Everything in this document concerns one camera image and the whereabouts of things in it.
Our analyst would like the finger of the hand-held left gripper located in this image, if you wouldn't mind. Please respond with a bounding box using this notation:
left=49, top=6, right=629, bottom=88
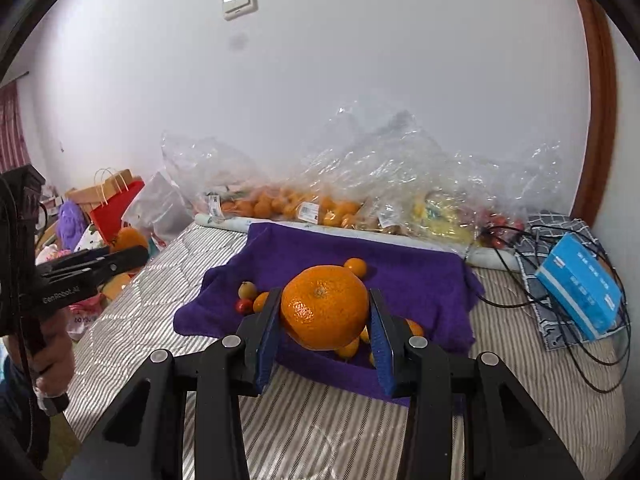
left=37, top=245, right=151, bottom=291
left=36, top=246, right=113, bottom=272

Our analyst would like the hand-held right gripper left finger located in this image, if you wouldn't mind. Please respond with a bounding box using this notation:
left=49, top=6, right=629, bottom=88
left=62, top=287, right=283, bottom=480

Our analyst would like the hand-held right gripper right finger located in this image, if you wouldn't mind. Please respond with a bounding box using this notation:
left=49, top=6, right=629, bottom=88
left=369, top=289, right=583, bottom=480

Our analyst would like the large mandarin with stem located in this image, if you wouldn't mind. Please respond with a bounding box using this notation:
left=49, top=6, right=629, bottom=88
left=280, top=265, right=370, bottom=352

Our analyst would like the person's left forearm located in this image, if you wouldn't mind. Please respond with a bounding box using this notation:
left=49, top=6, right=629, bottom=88
left=0, top=355, right=51, bottom=461

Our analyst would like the person's left hand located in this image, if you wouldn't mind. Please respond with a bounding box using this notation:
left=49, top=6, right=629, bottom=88
left=2, top=307, right=77, bottom=401

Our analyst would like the white dotted cloth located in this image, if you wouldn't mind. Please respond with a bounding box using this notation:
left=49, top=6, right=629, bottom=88
left=75, top=222, right=108, bottom=253

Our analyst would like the purple plush toy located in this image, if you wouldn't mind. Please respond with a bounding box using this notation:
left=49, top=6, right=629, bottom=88
left=57, top=200, right=88, bottom=251

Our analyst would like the red paper bag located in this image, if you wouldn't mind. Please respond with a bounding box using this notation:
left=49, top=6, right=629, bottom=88
left=90, top=180, right=146, bottom=248

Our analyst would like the white printed plastic bag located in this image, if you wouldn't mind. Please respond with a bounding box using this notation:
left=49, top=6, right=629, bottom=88
left=121, top=171, right=193, bottom=253

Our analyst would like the brown paper bag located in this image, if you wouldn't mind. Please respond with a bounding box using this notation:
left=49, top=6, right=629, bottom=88
left=65, top=169, right=133, bottom=216

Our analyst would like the purple towel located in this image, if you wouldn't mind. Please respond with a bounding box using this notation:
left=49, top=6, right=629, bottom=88
left=173, top=221, right=486, bottom=403

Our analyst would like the red checked curtain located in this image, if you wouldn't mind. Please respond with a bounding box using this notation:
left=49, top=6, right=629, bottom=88
left=0, top=82, right=31, bottom=173

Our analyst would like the clear bag with leafy oranges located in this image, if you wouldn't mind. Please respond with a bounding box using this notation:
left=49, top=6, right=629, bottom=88
left=160, top=131, right=263, bottom=218

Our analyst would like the clear bag of yellow fruit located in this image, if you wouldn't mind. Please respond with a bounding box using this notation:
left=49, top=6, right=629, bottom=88
left=370, top=110, right=483, bottom=246

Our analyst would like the dark checked cloth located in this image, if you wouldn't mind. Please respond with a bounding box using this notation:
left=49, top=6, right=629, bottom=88
left=515, top=215, right=621, bottom=351

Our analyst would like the clear bag of oranges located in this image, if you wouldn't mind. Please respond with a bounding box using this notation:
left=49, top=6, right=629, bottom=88
left=250, top=100, right=381, bottom=228

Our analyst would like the blue tissue box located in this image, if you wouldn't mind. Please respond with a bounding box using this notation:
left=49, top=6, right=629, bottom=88
left=535, top=232, right=623, bottom=341

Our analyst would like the clear bag of red fruit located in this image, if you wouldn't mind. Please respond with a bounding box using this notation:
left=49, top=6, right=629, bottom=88
left=450, top=142, right=563, bottom=251

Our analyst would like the black cable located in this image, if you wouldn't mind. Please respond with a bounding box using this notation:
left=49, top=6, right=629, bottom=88
left=470, top=225, right=632, bottom=393

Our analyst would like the white light switch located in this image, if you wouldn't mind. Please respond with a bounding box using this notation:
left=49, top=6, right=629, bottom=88
left=221, top=0, right=259, bottom=22

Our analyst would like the brown wooden door frame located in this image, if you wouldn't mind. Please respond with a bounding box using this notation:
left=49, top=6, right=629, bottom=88
left=567, top=0, right=618, bottom=228

